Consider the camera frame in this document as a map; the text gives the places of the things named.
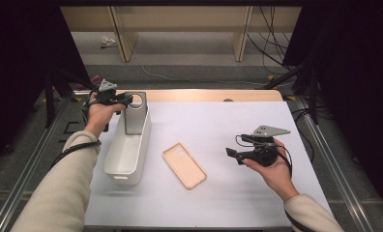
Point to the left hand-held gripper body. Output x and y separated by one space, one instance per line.
107 93

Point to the black metal stand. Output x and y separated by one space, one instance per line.
313 96
50 96

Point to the yellow tape piece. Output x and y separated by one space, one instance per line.
78 99
290 97
270 77

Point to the crumpled white paper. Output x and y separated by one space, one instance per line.
107 42

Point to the pink object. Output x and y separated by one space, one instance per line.
94 79

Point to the wooden table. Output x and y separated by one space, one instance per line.
196 95

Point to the beige phone case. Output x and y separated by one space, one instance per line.
184 166

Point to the person's left hand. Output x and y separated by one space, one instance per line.
99 117

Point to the person's right hand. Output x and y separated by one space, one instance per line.
278 179

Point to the grey phone case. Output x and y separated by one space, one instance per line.
135 119

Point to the white table sheet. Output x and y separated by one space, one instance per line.
212 122

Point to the wooden shelf unit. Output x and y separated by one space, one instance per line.
180 17

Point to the white storage box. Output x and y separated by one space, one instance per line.
122 154

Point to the black curtain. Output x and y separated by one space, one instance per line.
18 64
357 80

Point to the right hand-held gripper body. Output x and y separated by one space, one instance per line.
270 130

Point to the metal floor rail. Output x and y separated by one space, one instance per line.
22 183
334 161

